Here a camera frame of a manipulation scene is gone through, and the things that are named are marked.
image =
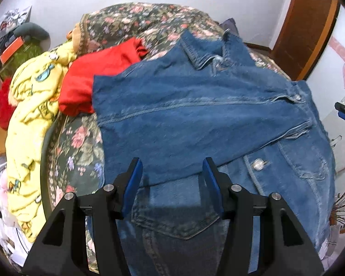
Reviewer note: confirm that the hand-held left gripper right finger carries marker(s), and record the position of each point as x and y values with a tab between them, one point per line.
211	184

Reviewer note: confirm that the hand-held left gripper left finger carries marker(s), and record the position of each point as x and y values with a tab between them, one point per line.
132	184

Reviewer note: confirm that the blue denim jacket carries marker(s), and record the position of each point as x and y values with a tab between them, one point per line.
189	106

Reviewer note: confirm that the light blue jeans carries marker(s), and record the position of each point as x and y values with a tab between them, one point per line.
172	207

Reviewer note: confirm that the floral bedspread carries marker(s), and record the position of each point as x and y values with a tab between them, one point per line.
77	149

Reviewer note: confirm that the wooden door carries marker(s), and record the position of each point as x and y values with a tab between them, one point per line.
307	20

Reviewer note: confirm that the yellow printed blanket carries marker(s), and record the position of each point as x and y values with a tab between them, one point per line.
26	138

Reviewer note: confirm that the red garment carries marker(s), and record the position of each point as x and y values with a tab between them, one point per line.
86	74

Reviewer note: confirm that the dark blue cloth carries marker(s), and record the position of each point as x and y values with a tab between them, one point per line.
230	24

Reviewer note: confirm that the red fluffy cloth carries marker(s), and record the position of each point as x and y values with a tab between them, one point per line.
3	106

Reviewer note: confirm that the orange cloth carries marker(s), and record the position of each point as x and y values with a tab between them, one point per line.
74	36

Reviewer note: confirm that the orange box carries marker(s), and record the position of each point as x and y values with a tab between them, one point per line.
13	49

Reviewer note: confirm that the pile of clutter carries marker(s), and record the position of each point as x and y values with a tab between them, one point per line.
8	20

